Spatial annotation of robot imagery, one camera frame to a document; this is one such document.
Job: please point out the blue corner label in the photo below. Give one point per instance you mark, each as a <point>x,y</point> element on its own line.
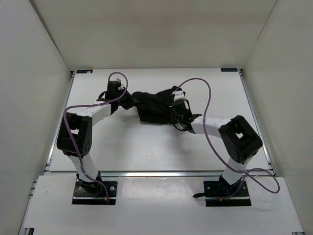
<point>229,70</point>
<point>84,71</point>

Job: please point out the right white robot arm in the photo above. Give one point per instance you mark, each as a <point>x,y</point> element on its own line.
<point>239,138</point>

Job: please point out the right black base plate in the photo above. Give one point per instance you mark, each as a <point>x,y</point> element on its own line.
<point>217,196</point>

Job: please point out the black pleated skirt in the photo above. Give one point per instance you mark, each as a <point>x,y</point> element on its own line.
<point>156,108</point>

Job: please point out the right blue corner label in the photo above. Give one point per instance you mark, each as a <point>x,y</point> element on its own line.
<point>229,70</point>

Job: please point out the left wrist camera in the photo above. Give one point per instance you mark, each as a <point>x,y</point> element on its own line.
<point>119,84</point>

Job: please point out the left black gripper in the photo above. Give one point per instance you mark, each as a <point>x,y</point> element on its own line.
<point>131,100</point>

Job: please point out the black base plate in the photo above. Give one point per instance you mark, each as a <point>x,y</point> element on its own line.
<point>217,196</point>
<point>84,195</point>

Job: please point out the left blue corner label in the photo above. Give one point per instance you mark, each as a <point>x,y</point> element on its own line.
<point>84,71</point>

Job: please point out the aluminium table rail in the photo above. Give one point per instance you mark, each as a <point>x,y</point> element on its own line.
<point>160,173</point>

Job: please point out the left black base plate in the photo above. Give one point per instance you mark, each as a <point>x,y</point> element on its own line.
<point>84,195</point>

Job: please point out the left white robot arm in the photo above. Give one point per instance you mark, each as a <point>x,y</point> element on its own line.
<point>75,134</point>

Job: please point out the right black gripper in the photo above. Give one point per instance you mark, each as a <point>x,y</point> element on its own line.
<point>174,120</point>

